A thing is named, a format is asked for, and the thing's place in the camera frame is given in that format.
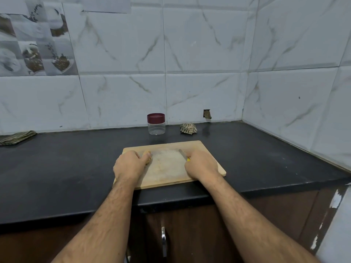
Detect brown wooden cabinet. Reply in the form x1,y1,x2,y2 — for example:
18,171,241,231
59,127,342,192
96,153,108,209
0,186,351,263

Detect decorative picture tiles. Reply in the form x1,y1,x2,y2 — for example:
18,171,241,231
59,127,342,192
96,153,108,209
0,0,79,77

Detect folded green cloth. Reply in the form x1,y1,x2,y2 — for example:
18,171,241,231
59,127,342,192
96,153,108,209
0,130,38,147

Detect clear jar maroon lid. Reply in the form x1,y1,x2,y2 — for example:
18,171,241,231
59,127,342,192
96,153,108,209
146,113,166,136

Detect black countertop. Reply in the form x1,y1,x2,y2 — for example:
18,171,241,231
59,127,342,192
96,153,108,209
0,121,351,225

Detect person's left forearm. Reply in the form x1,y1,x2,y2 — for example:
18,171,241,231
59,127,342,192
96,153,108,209
50,178,138,263

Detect crumpled patterned cloth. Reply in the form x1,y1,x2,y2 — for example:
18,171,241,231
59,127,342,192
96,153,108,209
180,123,198,135

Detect person's right hand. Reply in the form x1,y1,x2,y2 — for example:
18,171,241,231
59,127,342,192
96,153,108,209
183,147,222,185

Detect person's left hand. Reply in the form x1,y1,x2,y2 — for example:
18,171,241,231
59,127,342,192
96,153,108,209
112,150,153,188

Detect wooden cutting board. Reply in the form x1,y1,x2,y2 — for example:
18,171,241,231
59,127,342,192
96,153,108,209
113,141,227,190

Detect person's right forearm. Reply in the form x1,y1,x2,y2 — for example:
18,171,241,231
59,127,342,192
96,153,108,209
202,174,320,263

